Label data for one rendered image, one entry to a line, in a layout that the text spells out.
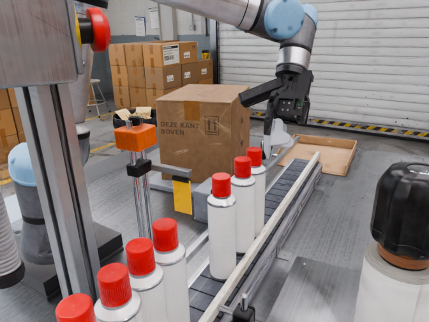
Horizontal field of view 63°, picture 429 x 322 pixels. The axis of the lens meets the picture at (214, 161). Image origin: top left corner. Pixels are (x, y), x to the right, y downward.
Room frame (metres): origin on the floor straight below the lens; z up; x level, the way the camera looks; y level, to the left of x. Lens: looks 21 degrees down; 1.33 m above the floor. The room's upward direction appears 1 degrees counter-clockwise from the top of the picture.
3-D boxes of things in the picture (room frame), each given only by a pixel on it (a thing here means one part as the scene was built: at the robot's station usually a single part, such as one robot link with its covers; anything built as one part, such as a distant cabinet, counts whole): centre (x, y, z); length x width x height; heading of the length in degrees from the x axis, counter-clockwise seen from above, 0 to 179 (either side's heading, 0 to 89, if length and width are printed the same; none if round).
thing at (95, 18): (0.33, 0.11, 1.32); 0.04 x 0.03 x 0.04; 27
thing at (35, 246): (0.66, 0.35, 0.93); 0.15 x 0.15 x 0.10
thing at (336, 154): (1.28, -0.40, 0.85); 0.30 x 0.26 x 0.04; 152
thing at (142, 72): (4.71, 0.63, 0.57); 1.20 x 0.85 x 1.14; 148
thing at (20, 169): (0.67, 0.35, 1.05); 0.13 x 0.12 x 0.14; 8
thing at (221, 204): (0.55, -0.01, 0.98); 0.05 x 0.05 x 0.20
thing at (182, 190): (0.46, 0.05, 1.09); 0.03 x 0.01 x 0.06; 62
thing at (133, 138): (0.47, 0.09, 1.05); 0.10 x 0.04 x 0.33; 62
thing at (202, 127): (1.17, 0.02, 0.99); 0.30 x 0.24 x 0.27; 163
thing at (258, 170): (0.68, -0.08, 0.98); 0.05 x 0.05 x 0.20
